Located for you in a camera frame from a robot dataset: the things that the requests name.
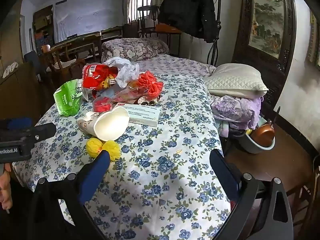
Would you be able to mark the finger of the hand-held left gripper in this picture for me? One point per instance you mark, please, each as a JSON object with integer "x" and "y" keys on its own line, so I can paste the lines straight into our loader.
{"x": 27, "y": 133}
{"x": 15, "y": 123}

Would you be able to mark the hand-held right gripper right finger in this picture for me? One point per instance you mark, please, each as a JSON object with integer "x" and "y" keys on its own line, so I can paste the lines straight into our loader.
{"x": 225, "y": 175}

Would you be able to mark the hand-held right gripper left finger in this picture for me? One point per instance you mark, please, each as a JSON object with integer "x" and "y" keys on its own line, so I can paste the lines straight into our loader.
{"x": 100, "y": 166}

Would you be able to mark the small red packet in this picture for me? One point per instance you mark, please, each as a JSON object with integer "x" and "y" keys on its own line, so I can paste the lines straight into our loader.
{"x": 101, "y": 105}

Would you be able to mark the clear pink printed bag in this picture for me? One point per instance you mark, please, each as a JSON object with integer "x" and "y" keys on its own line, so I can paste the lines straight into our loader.
{"x": 122, "y": 96}

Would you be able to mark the person's left hand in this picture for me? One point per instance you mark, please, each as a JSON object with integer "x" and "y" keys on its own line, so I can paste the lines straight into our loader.
{"x": 5, "y": 187}

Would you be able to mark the yellow yarn pom-pom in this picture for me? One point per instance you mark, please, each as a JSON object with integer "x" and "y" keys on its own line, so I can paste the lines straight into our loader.
{"x": 93, "y": 146}
{"x": 113, "y": 150}

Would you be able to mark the white paper cup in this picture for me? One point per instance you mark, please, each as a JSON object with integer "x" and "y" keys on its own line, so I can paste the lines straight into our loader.
{"x": 110, "y": 125}

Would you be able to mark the pale green cloth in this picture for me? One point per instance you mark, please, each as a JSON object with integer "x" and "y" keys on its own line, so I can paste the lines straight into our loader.
{"x": 222, "y": 128}

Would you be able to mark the yellow plastic item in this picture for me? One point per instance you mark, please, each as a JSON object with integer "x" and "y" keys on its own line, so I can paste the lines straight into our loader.
{"x": 249, "y": 131}

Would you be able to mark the green snack packet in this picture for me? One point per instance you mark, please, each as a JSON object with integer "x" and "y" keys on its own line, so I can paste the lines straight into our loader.
{"x": 66, "y": 97}

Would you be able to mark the black office chair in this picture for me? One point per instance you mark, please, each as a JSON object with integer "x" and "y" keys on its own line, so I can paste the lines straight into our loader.
{"x": 32, "y": 60}

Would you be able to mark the white medicine box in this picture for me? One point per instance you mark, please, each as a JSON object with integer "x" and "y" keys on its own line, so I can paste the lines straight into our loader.
{"x": 142, "y": 115}

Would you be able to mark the purple floral cloth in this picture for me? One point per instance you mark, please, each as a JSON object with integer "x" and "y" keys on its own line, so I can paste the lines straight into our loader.
{"x": 232, "y": 107}

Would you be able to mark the dark cookie packet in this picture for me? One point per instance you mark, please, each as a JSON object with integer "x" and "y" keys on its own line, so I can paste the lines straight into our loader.
{"x": 147, "y": 102}

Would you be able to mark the orange cup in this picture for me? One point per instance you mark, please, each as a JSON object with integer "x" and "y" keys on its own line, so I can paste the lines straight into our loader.
{"x": 45, "y": 48}

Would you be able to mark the wooden armchair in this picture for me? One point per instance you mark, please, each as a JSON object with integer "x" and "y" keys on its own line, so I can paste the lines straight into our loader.
{"x": 62, "y": 55}

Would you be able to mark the dark wooden stool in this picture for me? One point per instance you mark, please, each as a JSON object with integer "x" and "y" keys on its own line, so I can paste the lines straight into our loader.
{"x": 306, "y": 202}

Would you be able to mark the red snack bag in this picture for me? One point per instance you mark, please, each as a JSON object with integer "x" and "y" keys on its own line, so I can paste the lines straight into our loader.
{"x": 96, "y": 76}

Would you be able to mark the white quilted pillow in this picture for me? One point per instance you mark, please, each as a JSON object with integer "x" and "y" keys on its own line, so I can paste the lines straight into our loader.
{"x": 235, "y": 80}

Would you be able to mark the red yarn bundle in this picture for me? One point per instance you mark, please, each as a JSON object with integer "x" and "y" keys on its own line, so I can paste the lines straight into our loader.
{"x": 150, "y": 83}

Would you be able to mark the white plastic bag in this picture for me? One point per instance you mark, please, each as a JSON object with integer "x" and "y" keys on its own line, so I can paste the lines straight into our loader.
{"x": 125, "y": 72}

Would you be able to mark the shelf with boxes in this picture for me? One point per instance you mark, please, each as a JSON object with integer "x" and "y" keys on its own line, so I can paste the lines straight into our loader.
{"x": 43, "y": 27}

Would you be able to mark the floral bed pillow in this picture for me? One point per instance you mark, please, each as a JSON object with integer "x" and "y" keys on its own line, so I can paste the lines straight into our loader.
{"x": 135, "y": 48}

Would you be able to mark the white dust sheet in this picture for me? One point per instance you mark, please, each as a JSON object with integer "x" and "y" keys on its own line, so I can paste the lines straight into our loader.
{"x": 87, "y": 15}

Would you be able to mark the white hanging cloth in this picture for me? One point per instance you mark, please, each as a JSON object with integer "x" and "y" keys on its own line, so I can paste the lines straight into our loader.
{"x": 195, "y": 47}

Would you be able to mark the orange table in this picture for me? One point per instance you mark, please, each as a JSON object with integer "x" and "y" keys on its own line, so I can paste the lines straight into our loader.
{"x": 167, "y": 28}

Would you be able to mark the framed landscape painting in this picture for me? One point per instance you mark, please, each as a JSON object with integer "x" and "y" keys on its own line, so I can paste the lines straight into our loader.
{"x": 267, "y": 17}

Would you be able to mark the dark wooden chair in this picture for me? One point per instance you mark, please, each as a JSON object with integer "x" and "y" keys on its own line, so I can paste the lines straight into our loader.
{"x": 147, "y": 8}

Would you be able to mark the black metal coat rack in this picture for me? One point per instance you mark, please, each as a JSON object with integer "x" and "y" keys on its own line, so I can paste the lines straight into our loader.
{"x": 220, "y": 10}

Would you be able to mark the black jacket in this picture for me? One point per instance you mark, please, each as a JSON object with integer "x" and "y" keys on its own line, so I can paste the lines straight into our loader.
{"x": 187, "y": 10}

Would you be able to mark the framed wall picture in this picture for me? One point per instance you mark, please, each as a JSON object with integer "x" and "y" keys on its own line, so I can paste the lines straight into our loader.
{"x": 315, "y": 40}

